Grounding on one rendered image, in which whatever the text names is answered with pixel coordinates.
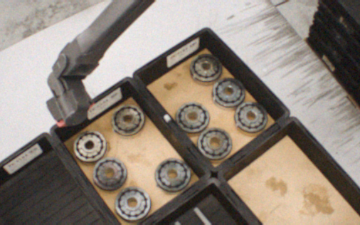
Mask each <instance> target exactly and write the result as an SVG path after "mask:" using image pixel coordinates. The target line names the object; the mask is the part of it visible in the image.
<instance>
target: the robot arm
mask: <svg viewBox="0 0 360 225"><path fill-rule="evenodd" d="M155 1H156V0H112V1H111V2H110V3H109V5H108V6H107V7H106V8H105V9H103V11H102V12H101V13H100V14H99V15H98V16H97V18H96V19H95V20H94V21H93V22H92V23H91V24H90V25H89V26H88V27H87V28H86V29H85V30H84V31H83V32H82V33H80V34H79V35H77V36H76V37H75V38H74V39H73V40H72V42H67V44H66V46H65V47H64V48H63V49H62V51H61V52H60V53H59V54H58V57H57V60H56V62H55V63H54V64H53V66H52V67H51V68H52V70H53V71H52V72H51V73H50V74H49V75H48V79H47V82H48V84H47V85H48V87H49V88H50V89H51V93H52V95H53V97H52V98H51V99H49V100H47V101H46V105H47V106H46V107H47V108H48V111H49V112H50V114H51V115H52V116H53V118H54V120H55V122H56V124H57V125H58V126H59V127H65V126H66V127H67V126H74V125H78V124H80V123H81V122H82V121H84V120H85V119H86V118H87V116H88V111H89V110H90V109H91V108H92V107H93V106H94V105H95V103H94V100H93V99H92V98H91V97H90V95H89V94H88V91H86V88H85V86H84V84H83V80H85V79H86V77H87V76H88V75H90V74H91V73H92V72H93V71H94V70H95V69H96V68H97V67H98V66H99V65H100V64H99V61H100V60H101V59H102V58H103V57H104V56H105V53H106V51H108V49H109V48H110V46H111V45H112V44H113V43H114V42H115V41H116V40H117V39H118V38H119V37H120V36H121V35H122V34H123V33H124V32H125V31H126V30H127V29H128V28H129V27H130V26H131V25H132V24H133V23H134V22H135V21H136V20H137V19H138V18H139V17H140V16H141V15H142V14H143V13H144V12H145V11H146V10H147V9H148V8H149V7H150V6H151V5H152V4H153V3H154V2H155Z"/></svg>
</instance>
